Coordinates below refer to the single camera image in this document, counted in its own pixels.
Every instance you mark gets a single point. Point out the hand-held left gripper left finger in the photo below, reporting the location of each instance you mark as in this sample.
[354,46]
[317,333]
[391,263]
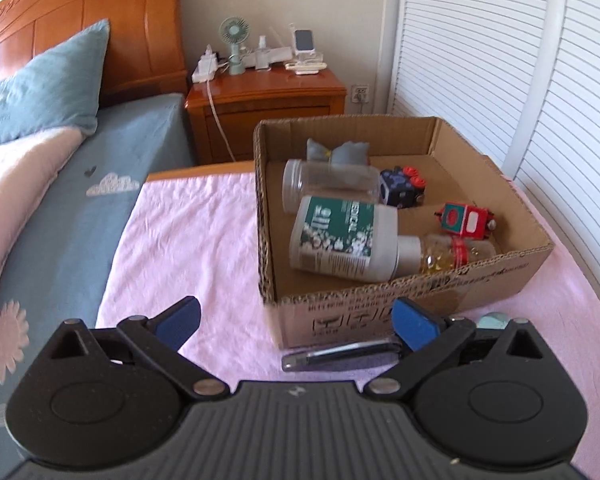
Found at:
[177,322]

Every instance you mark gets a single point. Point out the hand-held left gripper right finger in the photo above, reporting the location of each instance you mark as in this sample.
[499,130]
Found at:
[415,325]

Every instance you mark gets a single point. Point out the capsule bottle with silver cap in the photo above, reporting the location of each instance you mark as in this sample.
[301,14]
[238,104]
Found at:
[435,255]

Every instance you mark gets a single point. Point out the brown cardboard box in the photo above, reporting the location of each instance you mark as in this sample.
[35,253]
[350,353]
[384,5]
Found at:
[480,280]

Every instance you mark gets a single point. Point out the black folding knife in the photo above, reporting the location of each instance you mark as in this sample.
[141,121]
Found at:
[330,355]

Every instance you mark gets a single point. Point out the white cotton swab container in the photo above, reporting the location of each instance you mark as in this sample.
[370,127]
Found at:
[340,240]

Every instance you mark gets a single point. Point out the red toy train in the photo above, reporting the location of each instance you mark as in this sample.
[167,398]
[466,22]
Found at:
[460,220]

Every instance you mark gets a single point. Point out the dark blue fidget cube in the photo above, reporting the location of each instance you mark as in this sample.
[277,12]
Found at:
[397,187]

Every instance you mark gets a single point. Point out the clear plastic jar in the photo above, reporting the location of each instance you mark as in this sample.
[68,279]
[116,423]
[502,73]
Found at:
[330,180]

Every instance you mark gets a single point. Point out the grey toy cat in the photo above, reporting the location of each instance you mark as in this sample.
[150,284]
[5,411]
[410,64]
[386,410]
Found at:
[347,154]

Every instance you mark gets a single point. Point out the pink towel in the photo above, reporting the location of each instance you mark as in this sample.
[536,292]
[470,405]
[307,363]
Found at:
[190,260]

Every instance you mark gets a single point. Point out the teal earbuds case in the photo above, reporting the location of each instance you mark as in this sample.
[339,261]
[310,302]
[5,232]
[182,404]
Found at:
[495,320]

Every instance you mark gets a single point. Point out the blue floral bed sheet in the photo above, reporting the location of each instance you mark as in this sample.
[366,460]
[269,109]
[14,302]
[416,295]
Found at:
[55,260]

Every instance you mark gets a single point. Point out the pink quilt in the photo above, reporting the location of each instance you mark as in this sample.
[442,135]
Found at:
[10,185]

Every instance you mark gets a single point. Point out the wooden nightstand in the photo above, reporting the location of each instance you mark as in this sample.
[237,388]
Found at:
[280,105]

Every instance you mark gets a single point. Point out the white power strip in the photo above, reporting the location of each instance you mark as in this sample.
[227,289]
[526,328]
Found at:
[205,71]

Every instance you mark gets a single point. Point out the blue pillow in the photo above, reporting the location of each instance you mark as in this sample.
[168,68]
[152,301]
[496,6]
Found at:
[45,90]

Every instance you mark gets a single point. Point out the white louvered closet door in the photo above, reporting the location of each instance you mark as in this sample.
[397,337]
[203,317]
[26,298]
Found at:
[455,35]
[590,110]

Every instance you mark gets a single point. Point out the flat white device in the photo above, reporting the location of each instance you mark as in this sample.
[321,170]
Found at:
[305,67]

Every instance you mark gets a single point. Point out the small green desk fan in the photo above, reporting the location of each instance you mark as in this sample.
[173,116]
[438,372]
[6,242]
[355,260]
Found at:
[233,30]

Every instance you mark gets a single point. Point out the phone on white stand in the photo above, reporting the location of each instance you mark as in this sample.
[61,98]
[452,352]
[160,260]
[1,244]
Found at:
[303,39]

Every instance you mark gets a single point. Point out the wooden headboard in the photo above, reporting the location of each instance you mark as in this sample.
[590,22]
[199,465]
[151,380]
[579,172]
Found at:
[105,10]

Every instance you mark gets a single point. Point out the white wall socket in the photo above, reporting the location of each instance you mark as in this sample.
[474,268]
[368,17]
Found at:
[361,94]

